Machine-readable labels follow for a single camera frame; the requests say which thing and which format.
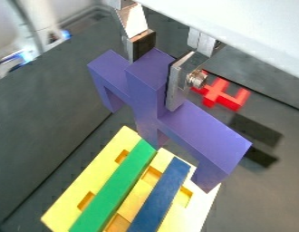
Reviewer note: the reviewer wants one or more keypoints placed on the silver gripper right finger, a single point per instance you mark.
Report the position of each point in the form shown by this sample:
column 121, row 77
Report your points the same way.
column 186, row 69

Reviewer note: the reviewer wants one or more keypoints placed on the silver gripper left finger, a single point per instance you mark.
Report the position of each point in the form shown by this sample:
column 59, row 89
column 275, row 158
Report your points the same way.
column 139, row 38

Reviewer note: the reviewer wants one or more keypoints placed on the purple comb-shaped block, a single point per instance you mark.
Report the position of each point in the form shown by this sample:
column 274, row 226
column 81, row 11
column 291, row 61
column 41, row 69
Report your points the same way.
column 137, row 84

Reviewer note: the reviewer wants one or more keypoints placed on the yellow slotted board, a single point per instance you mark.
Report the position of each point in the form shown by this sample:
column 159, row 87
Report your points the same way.
column 189, row 210

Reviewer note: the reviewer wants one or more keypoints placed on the red comb-shaped block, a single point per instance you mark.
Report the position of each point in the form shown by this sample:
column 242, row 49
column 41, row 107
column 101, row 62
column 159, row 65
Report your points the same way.
column 215, row 95

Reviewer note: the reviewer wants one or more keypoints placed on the blue long bar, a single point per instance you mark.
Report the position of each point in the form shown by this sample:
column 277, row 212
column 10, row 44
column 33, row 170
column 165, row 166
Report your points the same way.
column 151, row 214

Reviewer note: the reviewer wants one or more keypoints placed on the green long bar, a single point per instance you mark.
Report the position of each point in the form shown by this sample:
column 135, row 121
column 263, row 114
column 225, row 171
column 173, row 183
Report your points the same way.
column 115, row 190

